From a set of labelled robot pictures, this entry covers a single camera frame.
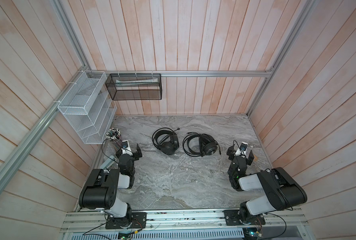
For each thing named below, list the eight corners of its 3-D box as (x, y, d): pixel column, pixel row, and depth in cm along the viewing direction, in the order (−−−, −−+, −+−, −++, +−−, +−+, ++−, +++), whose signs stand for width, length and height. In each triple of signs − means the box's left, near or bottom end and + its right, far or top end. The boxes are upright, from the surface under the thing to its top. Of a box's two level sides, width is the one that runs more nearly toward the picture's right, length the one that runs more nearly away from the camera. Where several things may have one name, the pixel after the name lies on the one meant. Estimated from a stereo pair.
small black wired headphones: (183, 156, 98) (183, 150, 92) (182, 137, 109) (182, 130, 102) (217, 156, 98) (220, 150, 92) (213, 137, 109) (216, 130, 102)
